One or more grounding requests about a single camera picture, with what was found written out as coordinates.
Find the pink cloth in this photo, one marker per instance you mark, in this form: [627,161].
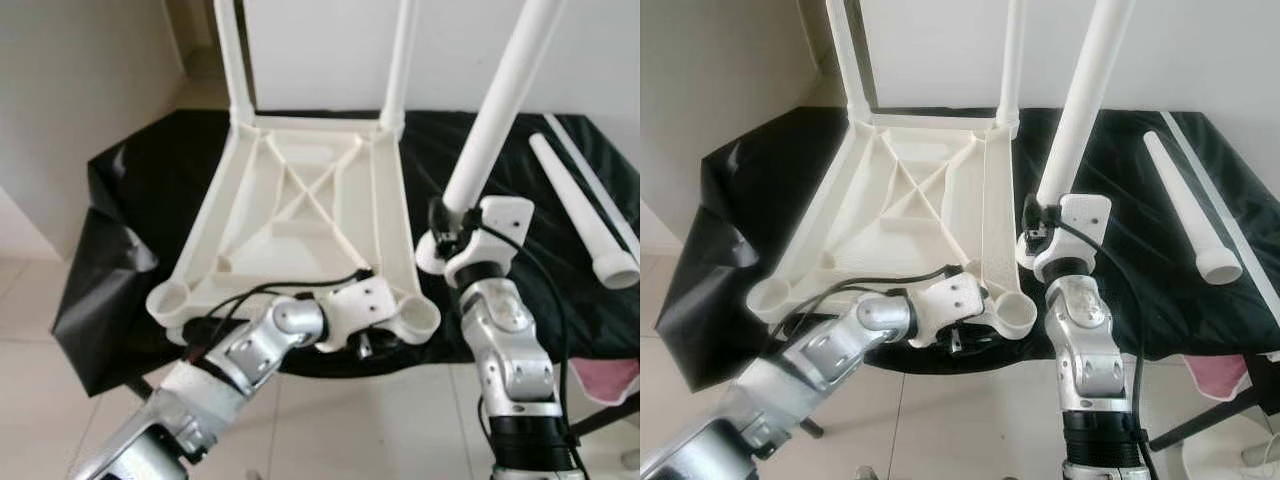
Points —
[605,380]
[1218,378]

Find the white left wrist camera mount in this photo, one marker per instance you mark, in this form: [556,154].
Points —
[955,300]
[360,305]

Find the white flat strip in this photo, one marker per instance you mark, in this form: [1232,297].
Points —
[1215,190]
[590,170]

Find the black metal stand leg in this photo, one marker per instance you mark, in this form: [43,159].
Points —
[812,429]
[605,418]
[1215,420]
[142,385]

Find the white round stand base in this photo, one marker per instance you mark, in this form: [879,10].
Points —
[1235,460]

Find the white plastic table leg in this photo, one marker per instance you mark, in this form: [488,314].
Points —
[398,60]
[232,60]
[1012,60]
[580,210]
[1190,210]
[848,60]
[500,90]
[1085,90]

